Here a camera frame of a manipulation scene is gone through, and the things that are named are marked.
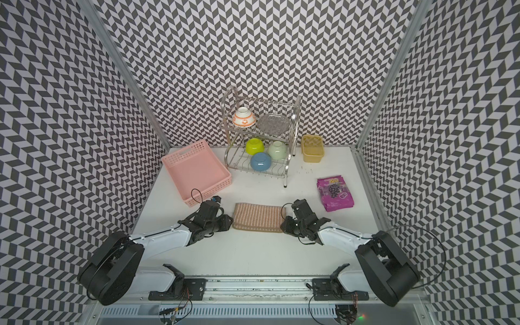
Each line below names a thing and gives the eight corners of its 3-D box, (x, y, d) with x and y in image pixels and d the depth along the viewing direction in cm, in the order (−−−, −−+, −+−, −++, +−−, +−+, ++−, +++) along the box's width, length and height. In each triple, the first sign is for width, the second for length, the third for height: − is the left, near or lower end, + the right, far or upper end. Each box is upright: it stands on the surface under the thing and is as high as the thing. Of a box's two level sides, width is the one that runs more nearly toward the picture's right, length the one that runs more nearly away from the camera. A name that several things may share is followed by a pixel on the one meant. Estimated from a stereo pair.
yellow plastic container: (301, 162, 114) (303, 154, 108) (299, 142, 124) (300, 133, 119) (323, 162, 114) (326, 154, 108) (319, 142, 124) (321, 133, 119)
